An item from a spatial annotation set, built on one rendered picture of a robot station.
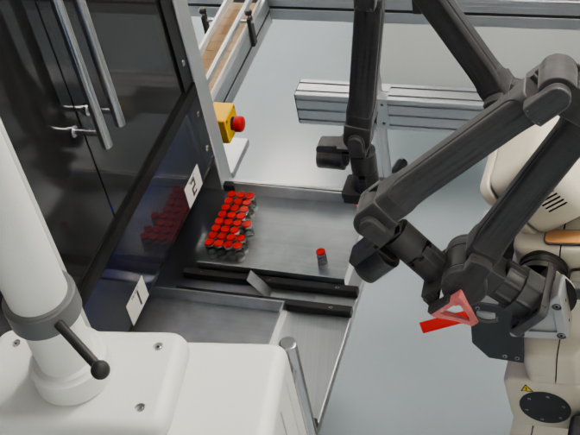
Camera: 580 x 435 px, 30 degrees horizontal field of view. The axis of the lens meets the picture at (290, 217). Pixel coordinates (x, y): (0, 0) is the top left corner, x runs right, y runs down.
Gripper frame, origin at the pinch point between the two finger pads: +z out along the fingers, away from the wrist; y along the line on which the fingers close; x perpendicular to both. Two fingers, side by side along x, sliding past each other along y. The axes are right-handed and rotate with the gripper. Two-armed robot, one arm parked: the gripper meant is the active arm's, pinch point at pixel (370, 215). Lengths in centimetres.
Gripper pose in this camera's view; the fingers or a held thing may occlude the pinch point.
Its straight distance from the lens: 243.9
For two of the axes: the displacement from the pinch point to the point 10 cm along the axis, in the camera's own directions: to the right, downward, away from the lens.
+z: 1.4, 7.1, 6.9
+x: -2.8, 7.0, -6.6
